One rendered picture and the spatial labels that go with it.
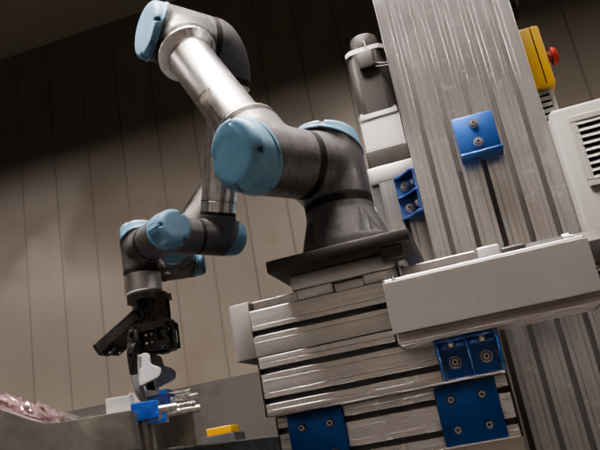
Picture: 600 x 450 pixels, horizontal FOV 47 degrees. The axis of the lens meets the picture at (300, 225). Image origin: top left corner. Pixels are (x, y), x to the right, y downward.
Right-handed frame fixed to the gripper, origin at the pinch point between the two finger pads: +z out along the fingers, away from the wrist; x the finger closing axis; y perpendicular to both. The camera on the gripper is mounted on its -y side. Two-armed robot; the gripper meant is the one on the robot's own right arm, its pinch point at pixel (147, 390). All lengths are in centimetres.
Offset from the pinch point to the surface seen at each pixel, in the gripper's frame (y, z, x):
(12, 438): 10, 11, -69
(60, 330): -108, -54, 147
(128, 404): 23, 8, -59
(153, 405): 26, 9, -57
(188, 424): 14.4, 10.3, -13.4
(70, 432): 17, 11, -66
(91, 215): -85, -108, 146
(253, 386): -14, -9, 140
